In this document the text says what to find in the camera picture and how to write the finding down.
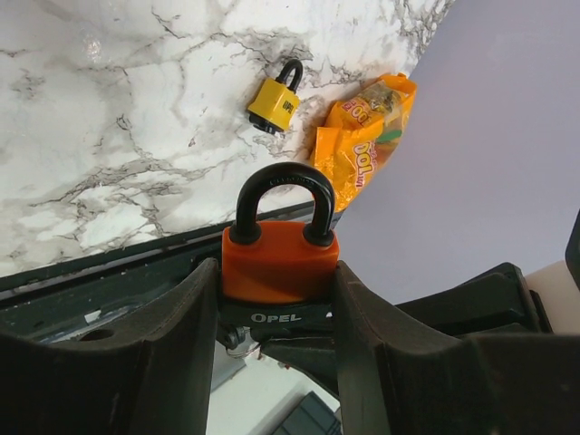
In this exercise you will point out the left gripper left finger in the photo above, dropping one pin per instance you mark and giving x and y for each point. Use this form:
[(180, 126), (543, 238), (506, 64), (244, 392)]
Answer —
[(148, 372)]

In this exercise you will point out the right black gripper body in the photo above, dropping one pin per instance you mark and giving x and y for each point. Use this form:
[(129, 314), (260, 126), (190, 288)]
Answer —
[(504, 300)]

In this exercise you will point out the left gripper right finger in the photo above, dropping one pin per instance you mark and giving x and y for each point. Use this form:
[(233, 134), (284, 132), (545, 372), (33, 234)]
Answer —
[(396, 375)]

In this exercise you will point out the orange black padlock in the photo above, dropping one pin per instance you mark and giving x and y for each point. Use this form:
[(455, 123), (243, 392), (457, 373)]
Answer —
[(278, 274)]

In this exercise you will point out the black head key set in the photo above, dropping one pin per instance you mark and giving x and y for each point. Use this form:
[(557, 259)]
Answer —
[(236, 348)]

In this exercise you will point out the orange snack bag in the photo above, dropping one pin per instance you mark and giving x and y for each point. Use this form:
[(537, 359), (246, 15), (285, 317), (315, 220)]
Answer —
[(360, 134)]

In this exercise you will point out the yellow black padlock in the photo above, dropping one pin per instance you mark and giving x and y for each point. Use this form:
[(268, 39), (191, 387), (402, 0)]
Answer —
[(276, 102)]

